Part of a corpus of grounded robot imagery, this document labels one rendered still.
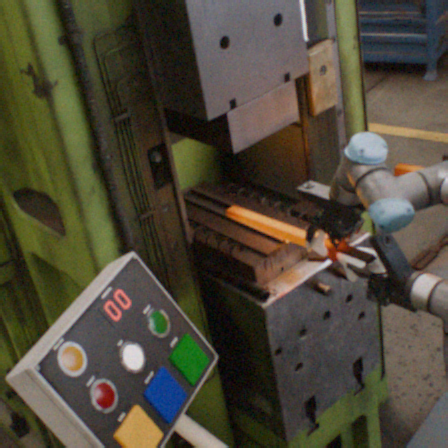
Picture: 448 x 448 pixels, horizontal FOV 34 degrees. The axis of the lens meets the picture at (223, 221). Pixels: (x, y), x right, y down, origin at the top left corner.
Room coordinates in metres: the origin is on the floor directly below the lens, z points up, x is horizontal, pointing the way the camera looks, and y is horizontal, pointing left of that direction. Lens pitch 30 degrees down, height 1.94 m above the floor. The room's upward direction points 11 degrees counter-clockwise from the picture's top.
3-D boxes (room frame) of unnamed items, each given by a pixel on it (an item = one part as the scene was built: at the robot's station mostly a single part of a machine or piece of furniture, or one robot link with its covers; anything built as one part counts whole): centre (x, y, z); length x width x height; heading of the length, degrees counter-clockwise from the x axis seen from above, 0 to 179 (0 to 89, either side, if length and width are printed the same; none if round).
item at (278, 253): (1.66, -0.01, 0.96); 0.42 x 0.20 x 0.09; 36
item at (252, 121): (1.66, -0.01, 1.32); 0.42 x 0.20 x 0.10; 36
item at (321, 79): (1.78, -0.31, 1.27); 0.09 x 0.02 x 0.17; 126
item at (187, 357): (1.12, 0.12, 1.01); 0.07 x 0.05 x 0.07; 151
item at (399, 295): (1.25, -0.33, 0.99); 0.12 x 0.08 x 0.09; 36
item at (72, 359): (0.99, 0.29, 1.16); 0.05 x 0.03 x 0.04; 126
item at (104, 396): (0.97, 0.26, 1.09); 0.05 x 0.03 x 0.04; 126
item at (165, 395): (1.04, 0.17, 1.01); 0.07 x 0.05 x 0.07; 151
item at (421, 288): (1.19, -0.38, 1.00); 0.08 x 0.05 x 0.08; 126
